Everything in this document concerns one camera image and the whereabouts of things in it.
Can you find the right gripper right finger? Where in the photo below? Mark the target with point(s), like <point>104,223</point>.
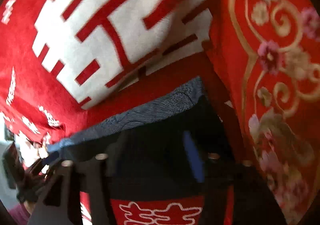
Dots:
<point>233,193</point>

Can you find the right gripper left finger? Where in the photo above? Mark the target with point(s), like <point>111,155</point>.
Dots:
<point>59,202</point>

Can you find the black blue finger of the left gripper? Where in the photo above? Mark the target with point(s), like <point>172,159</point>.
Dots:
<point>27,182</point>

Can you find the dark grey black pants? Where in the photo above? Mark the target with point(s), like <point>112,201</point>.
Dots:
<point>146,156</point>

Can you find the red wedding sofa cover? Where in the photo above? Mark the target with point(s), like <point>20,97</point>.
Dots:
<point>68,64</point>

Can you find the red floral embroidered cushion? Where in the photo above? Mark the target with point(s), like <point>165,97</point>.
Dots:
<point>266,53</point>

